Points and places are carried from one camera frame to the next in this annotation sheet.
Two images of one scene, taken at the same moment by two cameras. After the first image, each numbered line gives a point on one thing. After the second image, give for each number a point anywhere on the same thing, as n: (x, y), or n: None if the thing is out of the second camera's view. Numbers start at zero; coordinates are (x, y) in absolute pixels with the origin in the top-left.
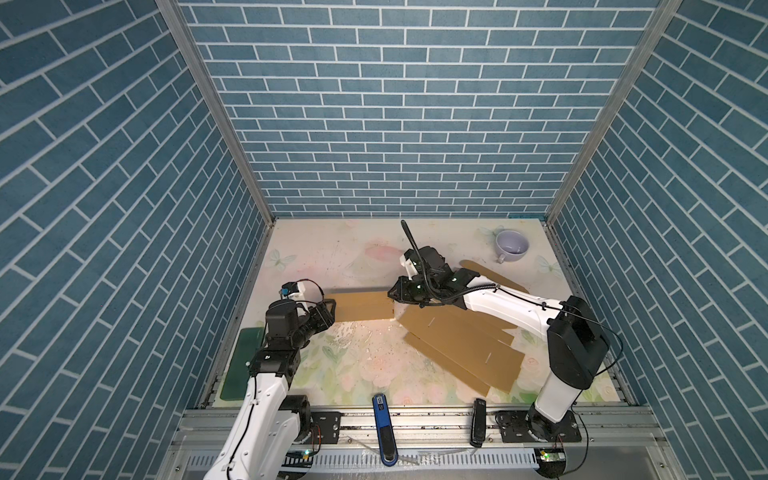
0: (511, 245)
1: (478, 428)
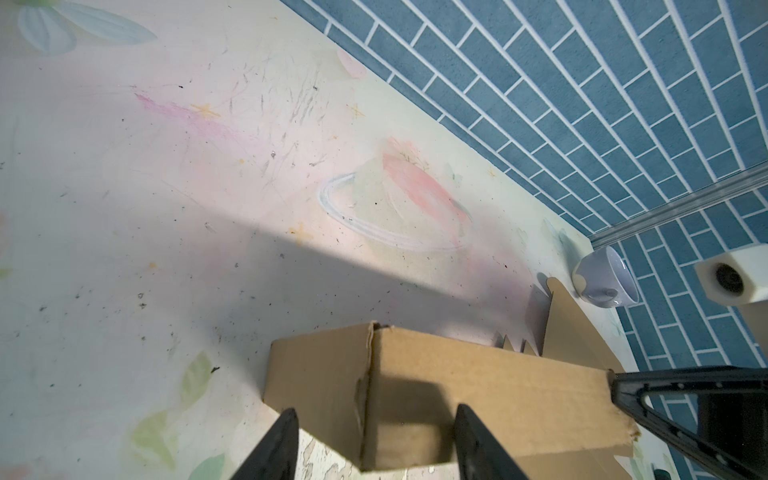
0: (602, 279)
1: None
